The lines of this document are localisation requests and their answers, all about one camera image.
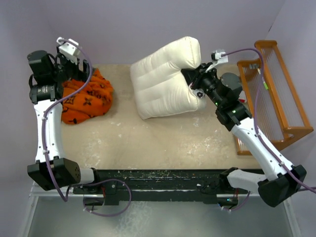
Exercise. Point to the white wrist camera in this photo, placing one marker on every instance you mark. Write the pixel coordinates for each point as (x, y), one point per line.
(218, 57)
(69, 50)

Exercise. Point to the aluminium frame rail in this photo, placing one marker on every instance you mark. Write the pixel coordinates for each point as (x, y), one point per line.
(48, 216)

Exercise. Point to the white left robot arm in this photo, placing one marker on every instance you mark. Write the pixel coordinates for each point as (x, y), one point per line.
(51, 168)

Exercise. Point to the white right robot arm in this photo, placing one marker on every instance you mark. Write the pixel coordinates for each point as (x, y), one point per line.
(280, 178)

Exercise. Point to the white red small box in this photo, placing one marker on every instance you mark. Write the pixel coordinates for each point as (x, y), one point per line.
(242, 97)

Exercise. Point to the orange wooden tiered rack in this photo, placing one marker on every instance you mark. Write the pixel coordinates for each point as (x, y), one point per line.
(280, 114)

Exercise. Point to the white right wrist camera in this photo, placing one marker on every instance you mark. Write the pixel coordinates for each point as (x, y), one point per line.
(218, 57)

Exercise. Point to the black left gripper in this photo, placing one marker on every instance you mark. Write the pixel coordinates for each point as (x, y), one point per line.
(78, 74)

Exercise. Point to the green tipped white pen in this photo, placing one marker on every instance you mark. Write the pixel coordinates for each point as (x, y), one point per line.
(262, 79)

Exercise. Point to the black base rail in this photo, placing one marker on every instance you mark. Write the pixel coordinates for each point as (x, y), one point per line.
(201, 185)

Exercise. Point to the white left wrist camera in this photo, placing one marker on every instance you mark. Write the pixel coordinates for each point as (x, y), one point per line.
(69, 50)

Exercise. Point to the grey small clip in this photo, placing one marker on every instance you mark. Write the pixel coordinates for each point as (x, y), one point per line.
(254, 66)

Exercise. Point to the orange patterned pillowcase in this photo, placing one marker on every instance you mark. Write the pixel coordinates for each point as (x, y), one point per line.
(94, 100)

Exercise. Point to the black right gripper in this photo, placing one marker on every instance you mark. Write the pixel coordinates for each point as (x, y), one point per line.
(202, 74)

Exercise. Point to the white pillow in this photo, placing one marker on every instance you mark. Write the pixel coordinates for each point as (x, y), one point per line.
(160, 88)

